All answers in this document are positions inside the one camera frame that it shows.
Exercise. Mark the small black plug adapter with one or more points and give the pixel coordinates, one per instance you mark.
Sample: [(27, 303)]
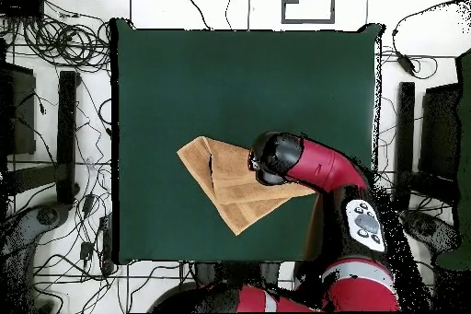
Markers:
[(86, 250)]

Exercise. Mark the black camera stand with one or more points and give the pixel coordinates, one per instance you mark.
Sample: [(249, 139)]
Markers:
[(67, 126), (404, 126)]

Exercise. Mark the black electronics box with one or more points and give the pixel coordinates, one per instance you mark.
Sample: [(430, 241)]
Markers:
[(22, 7)]

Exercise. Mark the black power adapter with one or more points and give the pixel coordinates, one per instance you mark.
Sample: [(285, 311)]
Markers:
[(406, 63)]

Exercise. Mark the orange terry towel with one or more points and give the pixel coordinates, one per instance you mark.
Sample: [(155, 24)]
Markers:
[(235, 185)]

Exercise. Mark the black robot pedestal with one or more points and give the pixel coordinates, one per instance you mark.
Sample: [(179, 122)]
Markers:
[(228, 273)]

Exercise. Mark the black flat panel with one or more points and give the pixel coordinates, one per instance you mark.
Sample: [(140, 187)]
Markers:
[(439, 130)]

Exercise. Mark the black power strip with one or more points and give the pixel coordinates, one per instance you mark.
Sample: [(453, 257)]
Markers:
[(106, 244)]

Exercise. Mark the dark green table cloth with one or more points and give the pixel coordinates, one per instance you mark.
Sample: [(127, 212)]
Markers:
[(184, 89)]

